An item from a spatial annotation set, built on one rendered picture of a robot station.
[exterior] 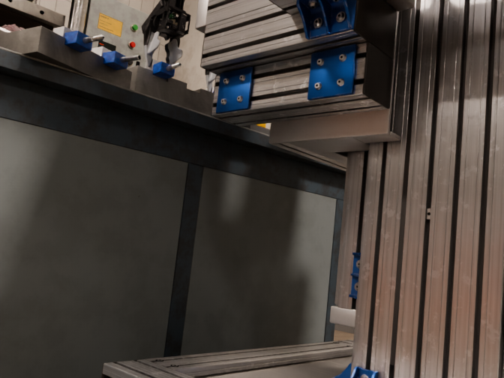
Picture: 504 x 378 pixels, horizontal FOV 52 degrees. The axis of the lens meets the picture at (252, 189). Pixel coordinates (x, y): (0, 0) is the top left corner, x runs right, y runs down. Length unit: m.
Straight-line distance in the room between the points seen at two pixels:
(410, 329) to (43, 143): 0.84
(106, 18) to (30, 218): 1.35
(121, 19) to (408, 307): 1.85
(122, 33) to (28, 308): 1.48
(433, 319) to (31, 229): 0.82
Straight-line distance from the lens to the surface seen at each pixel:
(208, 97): 1.48
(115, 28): 2.39
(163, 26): 1.41
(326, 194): 1.78
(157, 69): 1.38
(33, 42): 1.16
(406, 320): 0.94
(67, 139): 1.23
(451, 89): 0.97
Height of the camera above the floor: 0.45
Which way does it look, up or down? 7 degrees up
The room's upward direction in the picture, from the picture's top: 6 degrees clockwise
